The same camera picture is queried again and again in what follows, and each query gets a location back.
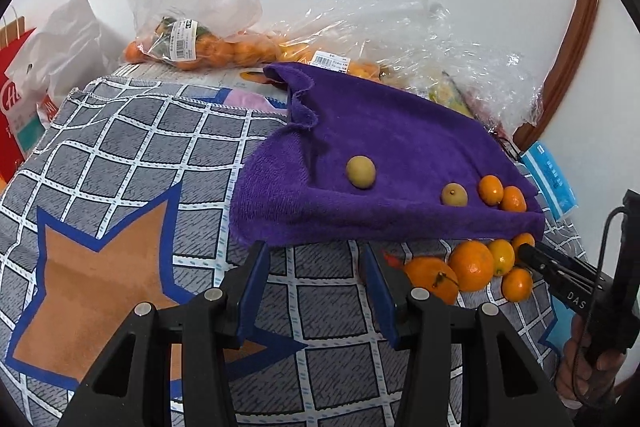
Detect purple towel covered tray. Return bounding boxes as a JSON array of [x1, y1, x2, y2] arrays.
[[230, 63, 545, 247]]

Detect blue tissue pack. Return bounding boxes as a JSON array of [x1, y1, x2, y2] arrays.
[[521, 141, 578, 221]]

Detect black cable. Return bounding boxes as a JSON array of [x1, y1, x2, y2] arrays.
[[569, 204, 629, 410]]

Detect oval orange kumquat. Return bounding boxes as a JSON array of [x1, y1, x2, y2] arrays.
[[511, 233, 536, 255]]

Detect yellow snack package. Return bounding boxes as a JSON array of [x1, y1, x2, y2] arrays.
[[427, 72, 474, 119]]

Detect bag of oranges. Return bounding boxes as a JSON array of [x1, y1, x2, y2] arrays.
[[124, 0, 280, 72]]

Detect yellow-orange kumquat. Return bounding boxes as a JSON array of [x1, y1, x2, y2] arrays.
[[487, 239, 515, 277]]

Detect white plastic bag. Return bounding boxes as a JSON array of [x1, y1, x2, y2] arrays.
[[6, 0, 125, 127]]

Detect right hand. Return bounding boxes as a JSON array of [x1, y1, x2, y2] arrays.
[[555, 315, 626, 409]]

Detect small red tomato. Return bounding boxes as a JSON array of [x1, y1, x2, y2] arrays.
[[383, 253, 404, 269]]

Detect clear crumpled plastic bags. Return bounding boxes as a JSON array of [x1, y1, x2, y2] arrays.
[[276, 0, 542, 138]]

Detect large stemmed orange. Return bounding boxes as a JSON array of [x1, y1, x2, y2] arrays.
[[402, 256, 459, 306]]

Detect small round orange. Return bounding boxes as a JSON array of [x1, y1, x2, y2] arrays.
[[501, 267, 534, 303]]

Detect round orange mandarin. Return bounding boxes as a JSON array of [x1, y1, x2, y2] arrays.
[[448, 241, 494, 293]]

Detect red paper shopping bag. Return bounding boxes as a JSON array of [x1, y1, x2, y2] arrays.
[[0, 16, 44, 187]]

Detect brown wooden door frame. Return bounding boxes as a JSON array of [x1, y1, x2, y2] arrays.
[[513, 0, 600, 152]]

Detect grey checkered tablecloth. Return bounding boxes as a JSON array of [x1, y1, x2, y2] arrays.
[[1, 77, 559, 426]]

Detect green-yellow small fruit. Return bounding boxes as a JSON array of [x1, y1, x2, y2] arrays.
[[345, 155, 376, 190], [440, 182, 469, 207]]

